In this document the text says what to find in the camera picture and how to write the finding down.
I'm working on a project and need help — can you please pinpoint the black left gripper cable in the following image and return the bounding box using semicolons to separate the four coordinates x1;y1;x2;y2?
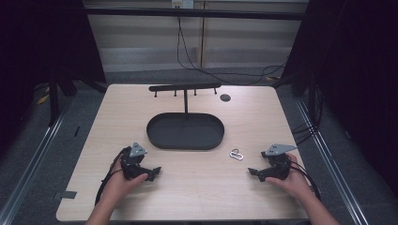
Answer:
94;147;130;206

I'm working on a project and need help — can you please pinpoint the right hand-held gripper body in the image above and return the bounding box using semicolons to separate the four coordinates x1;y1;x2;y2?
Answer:
259;143;299;181

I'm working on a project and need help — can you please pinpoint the black metal stand leg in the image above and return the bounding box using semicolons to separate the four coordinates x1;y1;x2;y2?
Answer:
47;80;61;128

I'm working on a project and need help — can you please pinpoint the black key rack with tray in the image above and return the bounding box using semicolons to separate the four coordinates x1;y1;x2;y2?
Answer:
145;82;225;151

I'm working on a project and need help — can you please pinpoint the black cable from wall socket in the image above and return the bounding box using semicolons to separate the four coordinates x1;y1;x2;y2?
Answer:
176;15;287;86

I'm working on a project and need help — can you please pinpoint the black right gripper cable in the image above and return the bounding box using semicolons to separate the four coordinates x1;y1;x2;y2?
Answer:
289;160;322;202

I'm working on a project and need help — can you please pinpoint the person's right hand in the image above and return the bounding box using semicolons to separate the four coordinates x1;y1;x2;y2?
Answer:
266;153;311;200

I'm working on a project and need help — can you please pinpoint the grey tape patch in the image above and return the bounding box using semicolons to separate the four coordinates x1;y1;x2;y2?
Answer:
52;189;78;201

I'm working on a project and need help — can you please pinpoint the black curtain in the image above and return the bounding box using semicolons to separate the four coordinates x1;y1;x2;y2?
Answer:
281;0;398;191
0;0;107;154

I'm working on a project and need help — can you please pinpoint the silver carabiner key ring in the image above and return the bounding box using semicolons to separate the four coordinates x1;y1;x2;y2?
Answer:
228;148;245;161

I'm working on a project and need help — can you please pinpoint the black horizontal frame bar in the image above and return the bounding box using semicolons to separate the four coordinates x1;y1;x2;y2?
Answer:
84;7;309;22

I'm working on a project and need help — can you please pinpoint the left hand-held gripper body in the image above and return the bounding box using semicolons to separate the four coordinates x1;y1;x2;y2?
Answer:
120;142;154;182

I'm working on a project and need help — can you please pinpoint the person's left hand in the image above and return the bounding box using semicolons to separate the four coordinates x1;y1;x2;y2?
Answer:
107;159;149;203

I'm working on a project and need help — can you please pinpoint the aluminium floor rail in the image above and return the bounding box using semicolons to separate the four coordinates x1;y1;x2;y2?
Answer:
295;98;371;225
0;104;69;225

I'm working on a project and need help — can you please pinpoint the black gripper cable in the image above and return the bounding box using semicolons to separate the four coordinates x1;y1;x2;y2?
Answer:
94;147;130;206
289;160;322;202

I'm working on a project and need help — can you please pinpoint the bundle of black floor cables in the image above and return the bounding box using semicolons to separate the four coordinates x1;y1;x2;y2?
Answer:
291;83;324;145

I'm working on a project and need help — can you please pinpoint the white wall socket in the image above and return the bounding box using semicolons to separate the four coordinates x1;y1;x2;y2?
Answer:
171;0;194;9

